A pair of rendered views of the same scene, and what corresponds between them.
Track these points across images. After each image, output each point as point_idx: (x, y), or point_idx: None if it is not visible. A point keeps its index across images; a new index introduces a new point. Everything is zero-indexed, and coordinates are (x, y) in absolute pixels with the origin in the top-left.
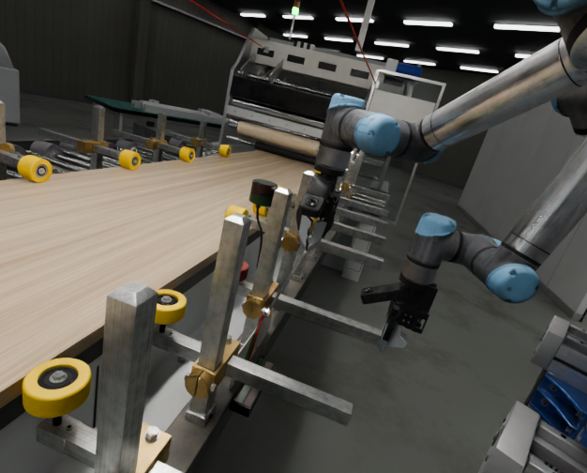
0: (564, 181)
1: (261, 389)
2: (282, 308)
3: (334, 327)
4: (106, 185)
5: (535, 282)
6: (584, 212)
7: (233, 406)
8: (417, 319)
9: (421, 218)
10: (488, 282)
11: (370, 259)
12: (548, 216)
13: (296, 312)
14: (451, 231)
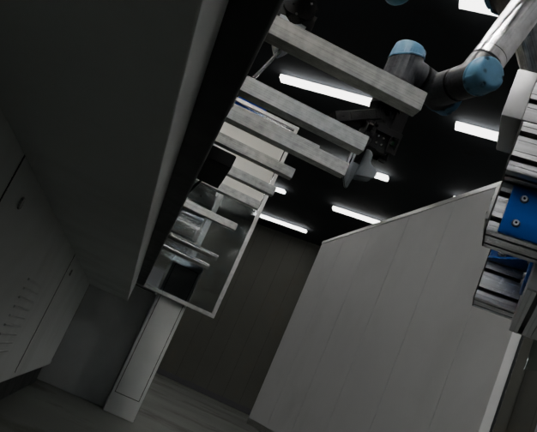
0: (512, 7)
1: (274, 105)
2: (237, 118)
3: (298, 147)
4: None
5: (502, 70)
6: (526, 31)
7: (213, 152)
8: (391, 138)
9: (395, 45)
10: (465, 75)
11: (305, 141)
12: (504, 27)
13: (254, 124)
14: (423, 55)
